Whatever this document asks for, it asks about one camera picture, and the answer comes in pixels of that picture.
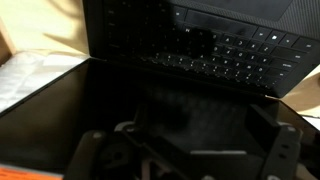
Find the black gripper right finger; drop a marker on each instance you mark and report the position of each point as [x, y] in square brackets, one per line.
[266, 128]

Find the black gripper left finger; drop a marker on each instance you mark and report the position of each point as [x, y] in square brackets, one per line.
[140, 116]

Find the black laptop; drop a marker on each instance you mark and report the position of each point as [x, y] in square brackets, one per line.
[66, 116]

